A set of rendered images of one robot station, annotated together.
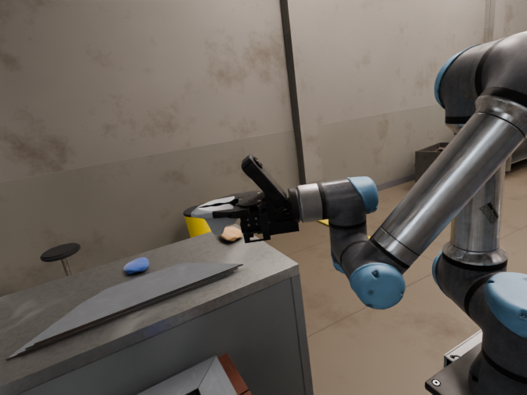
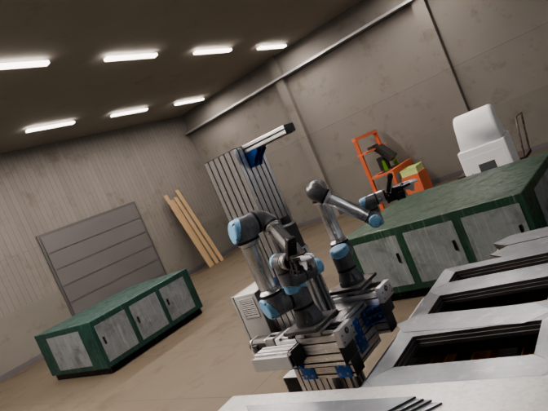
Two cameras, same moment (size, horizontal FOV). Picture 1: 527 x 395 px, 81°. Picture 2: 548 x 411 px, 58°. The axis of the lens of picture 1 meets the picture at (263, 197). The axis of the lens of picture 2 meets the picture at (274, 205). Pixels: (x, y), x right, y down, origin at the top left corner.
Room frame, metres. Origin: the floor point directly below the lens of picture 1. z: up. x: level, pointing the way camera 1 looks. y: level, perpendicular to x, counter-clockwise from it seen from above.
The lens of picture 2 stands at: (1.50, 1.86, 1.80)
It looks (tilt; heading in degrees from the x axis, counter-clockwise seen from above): 3 degrees down; 244
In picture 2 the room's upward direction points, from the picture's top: 23 degrees counter-clockwise
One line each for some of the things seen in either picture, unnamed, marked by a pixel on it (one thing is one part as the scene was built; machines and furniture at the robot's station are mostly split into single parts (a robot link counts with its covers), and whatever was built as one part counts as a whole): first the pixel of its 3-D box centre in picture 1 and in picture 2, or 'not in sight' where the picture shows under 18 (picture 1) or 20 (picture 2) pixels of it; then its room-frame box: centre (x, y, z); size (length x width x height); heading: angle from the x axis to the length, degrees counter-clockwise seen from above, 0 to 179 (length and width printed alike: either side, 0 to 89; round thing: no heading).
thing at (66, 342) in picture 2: not in sight; (121, 323); (0.63, -7.54, 0.44); 2.15 x 1.96 x 0.88; 25
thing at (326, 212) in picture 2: not in sight; (329, 220); (-0.09, -0.73, 1.41); 0.15 x 0.12 x 0.55; 50
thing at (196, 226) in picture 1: (205, 233); not in sight; (3.42, 0.74, 0.31); 0.41 x 0.39 x 0.63; 114
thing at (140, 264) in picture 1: (136, 266); not in sight; (1.20, 0.58, 1.07); 0.12 x 0.10 x 0.03; 26
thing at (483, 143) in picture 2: not in sight; (489, 158); (-4.65, -3.28, 0.77); 0.86 x 0.72 x 1.54; 27
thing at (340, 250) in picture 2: not in sight; (342, 256); (-0.01, -0.64, 1.20); 0.13 x 0.12 x 0.14; 50
